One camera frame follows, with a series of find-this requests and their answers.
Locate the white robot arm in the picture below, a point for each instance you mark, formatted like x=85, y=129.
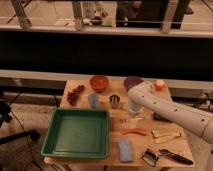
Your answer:
x=197, y=121

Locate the red bowl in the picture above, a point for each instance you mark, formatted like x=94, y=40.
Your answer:
x=99, y=83

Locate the purple bowl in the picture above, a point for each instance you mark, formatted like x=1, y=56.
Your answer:
x=132, y=81

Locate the small metal cup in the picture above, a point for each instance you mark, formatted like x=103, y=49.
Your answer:
x=114, y=101

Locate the red grape bunch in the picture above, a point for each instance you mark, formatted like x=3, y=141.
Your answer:
x=73, y=96

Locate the orange fruit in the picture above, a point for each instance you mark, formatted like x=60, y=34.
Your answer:
x=159, y=84

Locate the green plastic tray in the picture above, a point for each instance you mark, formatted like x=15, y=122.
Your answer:
x=77, y=134

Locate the small black block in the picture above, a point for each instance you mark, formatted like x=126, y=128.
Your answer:
x=159, y=118

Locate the orange carrot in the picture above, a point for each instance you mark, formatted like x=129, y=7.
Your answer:
x=138, y=131

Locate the wooden table board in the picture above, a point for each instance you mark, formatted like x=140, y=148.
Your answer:
x=138, y=142

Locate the blue sponge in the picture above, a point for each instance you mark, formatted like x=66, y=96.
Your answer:
x=125, y=150

